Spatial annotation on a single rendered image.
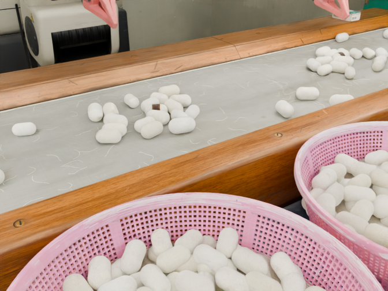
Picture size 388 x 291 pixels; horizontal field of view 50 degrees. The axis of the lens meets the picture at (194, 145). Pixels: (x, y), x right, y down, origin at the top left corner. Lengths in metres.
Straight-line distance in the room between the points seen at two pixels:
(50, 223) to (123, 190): 0.07
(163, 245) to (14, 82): 0.45
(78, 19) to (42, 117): 0.55
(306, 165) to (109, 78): 0.40
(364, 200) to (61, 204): 0.30
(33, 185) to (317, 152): 0.33
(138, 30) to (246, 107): 2.30
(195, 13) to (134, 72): 2.38
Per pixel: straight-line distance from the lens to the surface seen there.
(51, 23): 1.15
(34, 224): 0.39
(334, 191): 0.46
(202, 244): 0.38
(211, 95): 0.69
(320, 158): 0.52
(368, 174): 0.52
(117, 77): 0.76
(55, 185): 0.49
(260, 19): 2.82
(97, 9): 0.74
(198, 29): 3.17
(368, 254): 0.38
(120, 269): 0.38
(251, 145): 0.49
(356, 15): 1.17
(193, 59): 0.83
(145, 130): 0.55
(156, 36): 2.99
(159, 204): 0.39
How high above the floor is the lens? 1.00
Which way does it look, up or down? 29 degrees down
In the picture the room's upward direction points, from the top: 1 degrees counter-clockwise
